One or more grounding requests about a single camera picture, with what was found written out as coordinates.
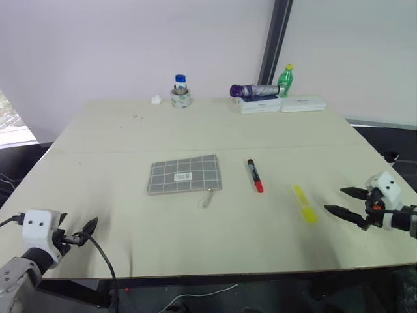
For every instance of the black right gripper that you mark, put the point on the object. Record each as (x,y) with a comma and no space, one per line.
(374,212)

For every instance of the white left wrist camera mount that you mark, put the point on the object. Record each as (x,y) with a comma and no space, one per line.
(37,229)

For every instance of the grey checked fabric pencil case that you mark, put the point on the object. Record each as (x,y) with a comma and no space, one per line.
(185,175)

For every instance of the folded purple grey umbrella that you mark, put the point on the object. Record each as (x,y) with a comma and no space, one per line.
(255,90)

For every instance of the black table frame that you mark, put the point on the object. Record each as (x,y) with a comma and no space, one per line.
(75,291)

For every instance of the small bottle with blue cap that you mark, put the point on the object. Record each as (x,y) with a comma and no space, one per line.
(180,82)

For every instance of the small black white object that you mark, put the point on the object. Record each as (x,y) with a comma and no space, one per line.
(391,156)

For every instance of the green plastic bottle yellow cap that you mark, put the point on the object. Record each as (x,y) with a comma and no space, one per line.
(285,80)

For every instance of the black marker with red cap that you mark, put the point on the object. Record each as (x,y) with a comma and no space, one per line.
(255,175)

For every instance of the flat white box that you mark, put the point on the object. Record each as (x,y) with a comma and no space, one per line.
(303,103)

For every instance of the white tape roll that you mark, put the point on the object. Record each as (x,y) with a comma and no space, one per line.
(181,98)

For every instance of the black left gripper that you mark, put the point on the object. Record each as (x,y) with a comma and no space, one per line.
(62,241)

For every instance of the yellow highlighter pen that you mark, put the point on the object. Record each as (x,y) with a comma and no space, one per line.
(304,203)

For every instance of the crumpled white paper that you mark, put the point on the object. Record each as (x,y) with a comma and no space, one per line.
(156,99)

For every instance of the dark vertical window post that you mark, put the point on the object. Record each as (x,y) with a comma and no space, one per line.
(274,40)

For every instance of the white box with blue top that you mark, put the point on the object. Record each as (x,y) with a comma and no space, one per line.
(259,104)

